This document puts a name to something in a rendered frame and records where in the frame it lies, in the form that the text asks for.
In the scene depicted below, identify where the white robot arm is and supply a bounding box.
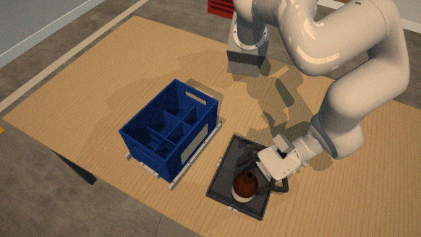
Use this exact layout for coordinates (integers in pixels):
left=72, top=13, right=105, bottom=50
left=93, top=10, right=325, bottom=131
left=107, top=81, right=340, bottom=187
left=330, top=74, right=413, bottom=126
left=233, top=0, right=409, bottom=168

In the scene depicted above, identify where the brown glass bottle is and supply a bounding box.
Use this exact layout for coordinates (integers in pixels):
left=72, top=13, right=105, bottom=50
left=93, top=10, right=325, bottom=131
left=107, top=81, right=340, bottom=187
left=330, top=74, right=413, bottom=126
left=231, top=171, right=258, bottom=204

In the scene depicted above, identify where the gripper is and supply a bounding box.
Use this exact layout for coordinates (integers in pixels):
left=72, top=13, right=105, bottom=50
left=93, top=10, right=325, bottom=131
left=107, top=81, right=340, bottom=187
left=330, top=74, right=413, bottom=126
left=237, top=143, right=301, bottom=195

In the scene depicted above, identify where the blue divided crate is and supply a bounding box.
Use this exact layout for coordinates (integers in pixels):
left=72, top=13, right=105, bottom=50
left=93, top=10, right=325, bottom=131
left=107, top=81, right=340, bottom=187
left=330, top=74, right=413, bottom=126
left=119, top=79, right=218, bottom=183

